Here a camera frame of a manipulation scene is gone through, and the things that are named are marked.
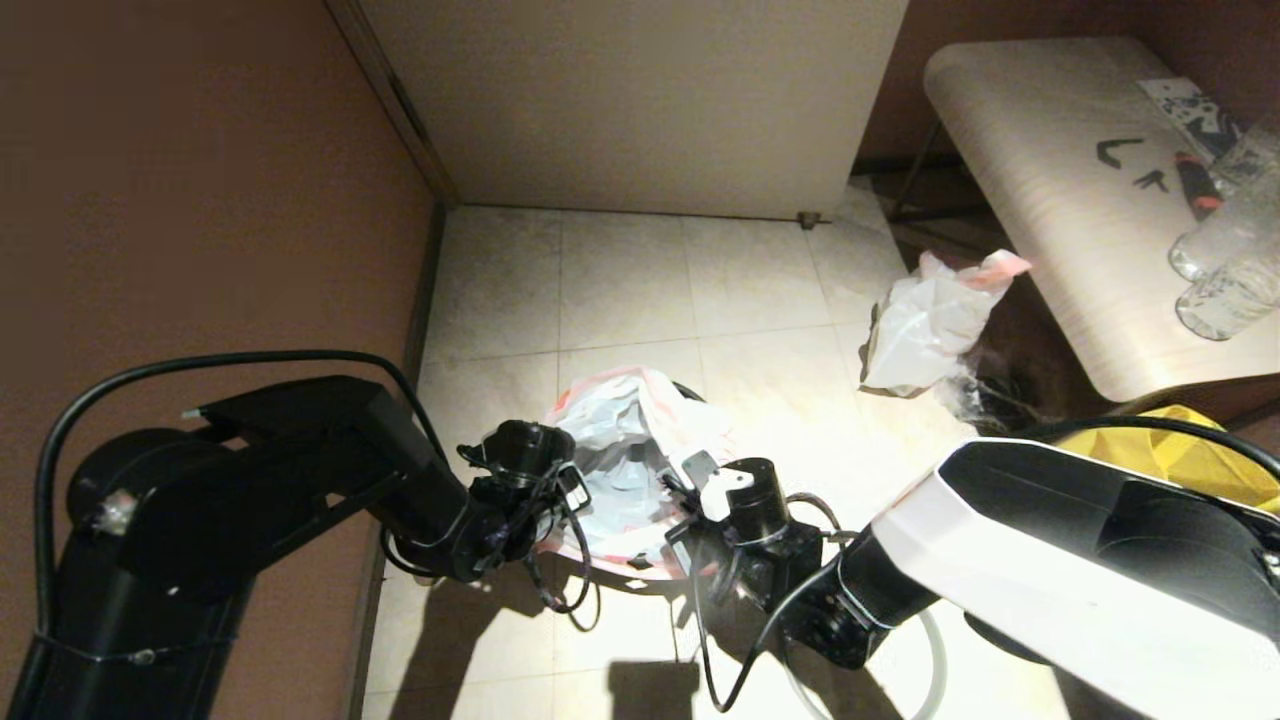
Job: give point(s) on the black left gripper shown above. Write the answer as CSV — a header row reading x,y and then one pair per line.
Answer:
x,y
565,495

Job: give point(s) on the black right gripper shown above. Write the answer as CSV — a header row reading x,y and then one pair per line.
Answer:
x,y
780,565

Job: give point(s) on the clear red-print plastic bag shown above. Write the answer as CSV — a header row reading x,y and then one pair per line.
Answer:
x,y
620,420

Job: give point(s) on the used white bin liner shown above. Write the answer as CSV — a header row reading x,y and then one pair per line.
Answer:
x,y
920,330

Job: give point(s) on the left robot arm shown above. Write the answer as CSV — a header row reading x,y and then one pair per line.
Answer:
x,y
250,480

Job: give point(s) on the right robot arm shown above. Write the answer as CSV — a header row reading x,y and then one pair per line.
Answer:
x,y
1050,560

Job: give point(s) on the black trash bin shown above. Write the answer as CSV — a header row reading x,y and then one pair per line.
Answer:
x,y
690,389

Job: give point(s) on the yellow tote bag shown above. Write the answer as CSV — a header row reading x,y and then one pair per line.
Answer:
x,y
1190,450

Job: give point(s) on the crumpled clear plastic wrap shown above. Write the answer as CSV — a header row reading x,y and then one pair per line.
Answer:
x,y
985,405

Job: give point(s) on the small metal cabinet foot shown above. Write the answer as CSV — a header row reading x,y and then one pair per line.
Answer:
x,y
808,222

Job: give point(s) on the white cabinet panel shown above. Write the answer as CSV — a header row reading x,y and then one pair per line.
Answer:
x,y
640,100

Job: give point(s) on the dark metal table leg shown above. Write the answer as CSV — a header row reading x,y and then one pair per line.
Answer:
x,y
912,180

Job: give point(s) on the light wood-grain table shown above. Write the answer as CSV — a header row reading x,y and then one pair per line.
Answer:
x,y
1050,200

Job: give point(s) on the black and red marker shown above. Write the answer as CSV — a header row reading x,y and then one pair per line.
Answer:
x,y
1197,190

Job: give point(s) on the printed white card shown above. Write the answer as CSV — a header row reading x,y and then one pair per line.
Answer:
x,y
1187,112

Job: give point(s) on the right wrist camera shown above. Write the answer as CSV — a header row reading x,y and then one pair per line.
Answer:
x,y
755,500

